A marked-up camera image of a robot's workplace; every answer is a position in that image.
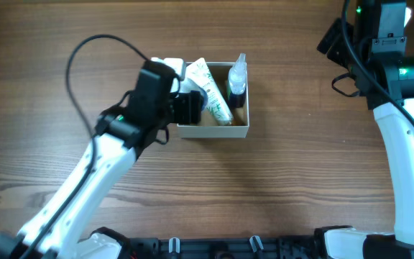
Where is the clear spray bottle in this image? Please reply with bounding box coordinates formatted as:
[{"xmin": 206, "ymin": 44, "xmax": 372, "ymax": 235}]
[{"xmin": 226, "ymin": 53, "xmax": 247, "ymax": 109}]

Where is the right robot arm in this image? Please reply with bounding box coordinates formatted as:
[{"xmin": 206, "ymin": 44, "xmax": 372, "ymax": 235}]
[{"xmin": 314, "ymin": 1, "xmax": 414, "ymax": 258}]

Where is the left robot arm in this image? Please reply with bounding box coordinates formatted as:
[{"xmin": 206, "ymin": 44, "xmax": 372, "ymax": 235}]
[{"xmin": 0, "ymin": 58, "xmax": 203, "ymax": 258}]

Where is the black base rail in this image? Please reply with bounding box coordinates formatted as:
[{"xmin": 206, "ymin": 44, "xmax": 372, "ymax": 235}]
[{"xmin": 127, "ymin": 235, "xmax": 320, "ymax": 259}]

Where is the white cardboard box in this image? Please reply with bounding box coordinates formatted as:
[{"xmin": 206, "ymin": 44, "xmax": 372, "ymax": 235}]
[{"xmin": 176, "ymin": 61, "xmax": 250, "ymax": 139}]

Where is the cotton swab tub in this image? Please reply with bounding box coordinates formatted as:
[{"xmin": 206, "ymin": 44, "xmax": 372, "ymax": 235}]
[{"xmin": 179, "ymin": 78, "xmax": 208, "ymax": 111}]

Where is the white leaf-print tube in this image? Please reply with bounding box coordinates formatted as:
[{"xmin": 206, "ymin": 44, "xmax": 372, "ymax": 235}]
[{"xmin": 187, "ymin": 58, "xmax": 233, "ymax": 126}]

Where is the black right camera cable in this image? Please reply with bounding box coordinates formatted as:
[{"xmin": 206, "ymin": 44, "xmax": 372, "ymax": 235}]
[{"xmin": 331, "ymin": 0, "xmax": 414, "ymax": 170}]

